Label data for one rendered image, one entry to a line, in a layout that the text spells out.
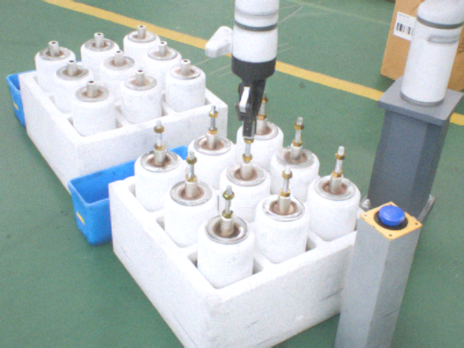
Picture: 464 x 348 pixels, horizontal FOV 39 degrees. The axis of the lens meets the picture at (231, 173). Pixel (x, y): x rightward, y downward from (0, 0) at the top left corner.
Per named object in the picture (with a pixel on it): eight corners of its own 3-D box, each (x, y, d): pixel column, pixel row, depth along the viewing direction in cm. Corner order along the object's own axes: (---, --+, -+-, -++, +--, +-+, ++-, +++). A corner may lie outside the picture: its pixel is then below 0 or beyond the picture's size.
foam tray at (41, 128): (156, 102, 197) (155, 46, 187) (225, 166, 170) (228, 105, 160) (27, 134, 179) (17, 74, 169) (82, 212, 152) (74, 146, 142)
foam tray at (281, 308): (260, 197, 160) (266, 133, 150) (372, 297, 134) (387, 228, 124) (112, 251, 142) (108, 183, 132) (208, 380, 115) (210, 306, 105)
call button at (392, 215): (390, 211, 107) (392, 201, 105) (408, 224, 104) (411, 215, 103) (371, 219, 105) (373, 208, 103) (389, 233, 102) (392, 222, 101)
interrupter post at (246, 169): (251, 172, 125) (252, 157, 123) (253, 179, 123) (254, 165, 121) (238, 172, 125) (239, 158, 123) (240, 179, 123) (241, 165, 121)
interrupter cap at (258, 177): (262, 164, 127) (262, 161, 127) (268, 187, 121) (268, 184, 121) (224, 165, 126) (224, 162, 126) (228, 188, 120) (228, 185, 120)
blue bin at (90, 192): (186, 184, 163) (186, 143, 156) (209, 208, 156) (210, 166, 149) (70, 224, 149) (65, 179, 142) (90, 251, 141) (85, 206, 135)
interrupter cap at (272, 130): (235, 133, 136) (235, 130, 136) (254, 119, 142) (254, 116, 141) (266, 145, 133) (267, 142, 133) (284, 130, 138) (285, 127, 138)
